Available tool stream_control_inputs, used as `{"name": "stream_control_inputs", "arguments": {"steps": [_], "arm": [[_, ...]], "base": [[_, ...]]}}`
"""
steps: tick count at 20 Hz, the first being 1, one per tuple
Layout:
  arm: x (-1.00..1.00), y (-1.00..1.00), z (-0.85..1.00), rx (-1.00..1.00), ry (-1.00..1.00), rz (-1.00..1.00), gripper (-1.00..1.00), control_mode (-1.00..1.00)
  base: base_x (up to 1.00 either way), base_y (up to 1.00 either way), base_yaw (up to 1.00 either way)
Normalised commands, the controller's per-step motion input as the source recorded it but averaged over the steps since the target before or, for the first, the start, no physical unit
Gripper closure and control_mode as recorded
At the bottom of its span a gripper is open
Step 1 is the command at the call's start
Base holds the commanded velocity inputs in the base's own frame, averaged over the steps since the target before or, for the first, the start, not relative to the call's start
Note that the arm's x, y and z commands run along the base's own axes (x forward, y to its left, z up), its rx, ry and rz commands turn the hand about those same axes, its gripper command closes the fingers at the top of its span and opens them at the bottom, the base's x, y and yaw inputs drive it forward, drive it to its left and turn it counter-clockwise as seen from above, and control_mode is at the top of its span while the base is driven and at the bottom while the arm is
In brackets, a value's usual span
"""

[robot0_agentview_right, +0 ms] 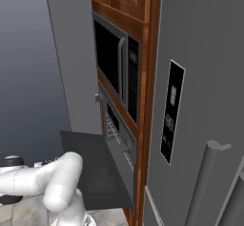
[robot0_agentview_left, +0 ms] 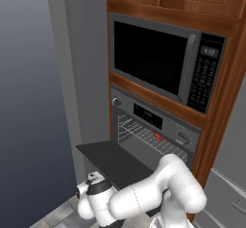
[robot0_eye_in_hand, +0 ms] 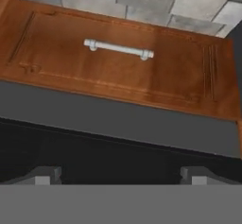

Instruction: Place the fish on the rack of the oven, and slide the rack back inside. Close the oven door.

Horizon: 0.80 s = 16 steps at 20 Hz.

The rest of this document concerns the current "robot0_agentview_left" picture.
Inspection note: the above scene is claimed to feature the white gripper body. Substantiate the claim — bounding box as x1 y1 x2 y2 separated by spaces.
75 181 93 203

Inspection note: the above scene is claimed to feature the dark oven door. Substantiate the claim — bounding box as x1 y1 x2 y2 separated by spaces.
75 139 156 191

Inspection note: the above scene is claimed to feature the red fish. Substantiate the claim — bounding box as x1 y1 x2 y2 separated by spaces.
152 131 165 142

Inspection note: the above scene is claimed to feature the round grey oven knob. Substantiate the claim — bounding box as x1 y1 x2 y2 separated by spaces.
111 96 123 108
177 131 192 146

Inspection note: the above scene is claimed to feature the grey built-in oven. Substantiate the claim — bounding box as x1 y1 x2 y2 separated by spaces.
110 84 203 172

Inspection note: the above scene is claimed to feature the black microwave door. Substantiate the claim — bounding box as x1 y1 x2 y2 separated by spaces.
109 13 202 105

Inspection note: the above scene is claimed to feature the black microwave oven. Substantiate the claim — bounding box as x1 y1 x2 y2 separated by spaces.
108 12 229 114

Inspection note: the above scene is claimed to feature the grey fridge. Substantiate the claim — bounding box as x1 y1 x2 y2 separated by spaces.
191 74 246 228

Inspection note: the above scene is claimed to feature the tall wooden cabinet housing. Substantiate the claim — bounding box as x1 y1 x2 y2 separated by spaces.
106 0 246 222

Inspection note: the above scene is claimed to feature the wire oven rack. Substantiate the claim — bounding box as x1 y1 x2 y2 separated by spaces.
117 114 189 163

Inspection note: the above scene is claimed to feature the grey fridge handle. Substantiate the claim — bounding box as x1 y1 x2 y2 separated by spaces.
231 198 246 215

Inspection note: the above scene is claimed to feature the grey microwave door handle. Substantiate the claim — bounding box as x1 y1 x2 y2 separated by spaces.
177 34 198 104

